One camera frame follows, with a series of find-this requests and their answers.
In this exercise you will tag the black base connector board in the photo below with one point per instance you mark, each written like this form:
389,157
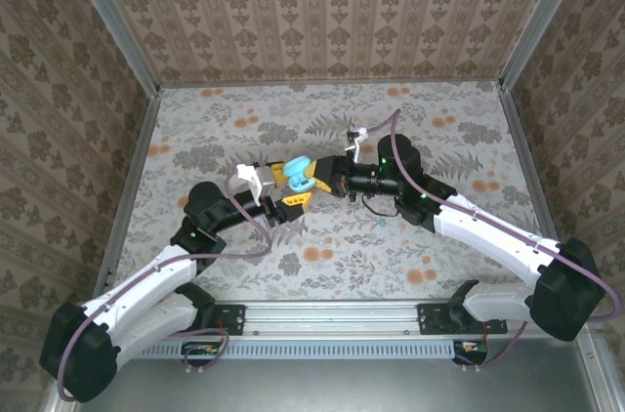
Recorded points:
205,349
471,347

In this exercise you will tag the grey metal sheet panel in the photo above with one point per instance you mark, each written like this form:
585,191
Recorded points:
317,387

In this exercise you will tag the aluminium table side rail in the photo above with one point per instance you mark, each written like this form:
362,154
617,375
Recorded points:
525,153
134,173

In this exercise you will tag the light blue earbud case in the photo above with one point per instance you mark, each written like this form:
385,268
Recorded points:
298,169

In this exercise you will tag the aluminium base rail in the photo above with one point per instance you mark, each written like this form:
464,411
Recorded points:
332,319

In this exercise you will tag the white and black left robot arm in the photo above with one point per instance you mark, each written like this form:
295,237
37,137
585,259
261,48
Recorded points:
141,280

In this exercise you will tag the aluminium table back rail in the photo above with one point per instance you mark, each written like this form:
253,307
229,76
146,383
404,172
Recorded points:
332,83

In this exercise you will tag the aluminium frame post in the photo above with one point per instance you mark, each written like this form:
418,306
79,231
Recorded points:
542,21
112,26

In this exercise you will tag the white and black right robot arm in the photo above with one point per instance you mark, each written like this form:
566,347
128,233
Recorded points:
498,241

